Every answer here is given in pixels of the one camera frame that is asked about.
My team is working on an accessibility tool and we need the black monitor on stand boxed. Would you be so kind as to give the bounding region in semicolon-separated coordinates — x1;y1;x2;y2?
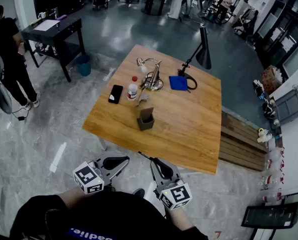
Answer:
241;199;298;240

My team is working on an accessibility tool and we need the black smartphone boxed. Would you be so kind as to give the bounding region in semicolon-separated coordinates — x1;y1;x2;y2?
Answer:
108;84;124;105

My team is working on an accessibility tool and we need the row of clear plastic bottles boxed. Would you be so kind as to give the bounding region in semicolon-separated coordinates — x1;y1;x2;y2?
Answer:
259;145;286;205

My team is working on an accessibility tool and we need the wooden slat bench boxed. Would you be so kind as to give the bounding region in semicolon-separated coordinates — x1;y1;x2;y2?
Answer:
218;110;269;173

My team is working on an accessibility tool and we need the person's black shirt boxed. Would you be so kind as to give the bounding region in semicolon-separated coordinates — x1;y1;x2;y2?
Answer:
8;190;210;240

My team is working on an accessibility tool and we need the black desk lamp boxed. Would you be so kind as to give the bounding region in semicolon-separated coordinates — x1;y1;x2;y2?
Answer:
177;26;212;91

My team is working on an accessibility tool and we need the white paper sheet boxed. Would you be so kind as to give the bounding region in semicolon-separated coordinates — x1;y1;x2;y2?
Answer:
32;19;61;32

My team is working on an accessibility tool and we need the person's black shoe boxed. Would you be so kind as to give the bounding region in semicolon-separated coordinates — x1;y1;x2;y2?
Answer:
132;187;146;199

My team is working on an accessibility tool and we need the blue waste bin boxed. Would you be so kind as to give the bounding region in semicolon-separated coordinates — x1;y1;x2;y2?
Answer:
75;54;92;77

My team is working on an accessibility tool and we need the silver desk lamp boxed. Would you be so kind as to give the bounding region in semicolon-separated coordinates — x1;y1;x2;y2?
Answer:
136;57;164;93

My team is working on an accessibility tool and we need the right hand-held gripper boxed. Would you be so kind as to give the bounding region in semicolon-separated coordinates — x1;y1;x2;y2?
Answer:
149;157;193;211

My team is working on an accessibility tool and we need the black power adapter with cable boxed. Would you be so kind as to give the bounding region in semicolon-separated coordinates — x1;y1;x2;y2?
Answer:
10;107;30;122

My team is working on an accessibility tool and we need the white jug with yellow cap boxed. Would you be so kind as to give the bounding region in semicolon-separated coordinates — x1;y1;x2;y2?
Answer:
257;127;274;144

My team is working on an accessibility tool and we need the black side table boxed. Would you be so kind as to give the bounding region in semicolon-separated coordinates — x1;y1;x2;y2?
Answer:
21;15;86;83

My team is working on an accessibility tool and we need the clear bottle with red cap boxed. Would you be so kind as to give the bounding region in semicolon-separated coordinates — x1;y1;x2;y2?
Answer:
127;75;139;102

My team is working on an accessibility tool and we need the grey wheeled machine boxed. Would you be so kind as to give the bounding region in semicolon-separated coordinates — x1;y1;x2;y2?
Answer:
0;48;13;115

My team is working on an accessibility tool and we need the person's left forearm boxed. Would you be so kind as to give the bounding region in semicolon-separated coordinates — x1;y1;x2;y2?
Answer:
57;186;87;210

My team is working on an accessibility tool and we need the blue cloth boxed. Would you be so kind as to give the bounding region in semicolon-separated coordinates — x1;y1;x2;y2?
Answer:
168;75;189;91

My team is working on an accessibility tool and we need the dark brown pen holder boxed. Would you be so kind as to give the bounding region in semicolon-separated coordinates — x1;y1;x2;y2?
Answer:
136;106;156;132

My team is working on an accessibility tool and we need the brown woven basket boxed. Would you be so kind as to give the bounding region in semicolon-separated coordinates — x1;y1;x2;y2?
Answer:
261;65;284;95

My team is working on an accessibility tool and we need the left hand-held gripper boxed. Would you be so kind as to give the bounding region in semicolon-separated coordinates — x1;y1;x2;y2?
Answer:
72;151;130;195

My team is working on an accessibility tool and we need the person's right forearm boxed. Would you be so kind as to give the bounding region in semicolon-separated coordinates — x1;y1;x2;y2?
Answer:
163;203;195;233

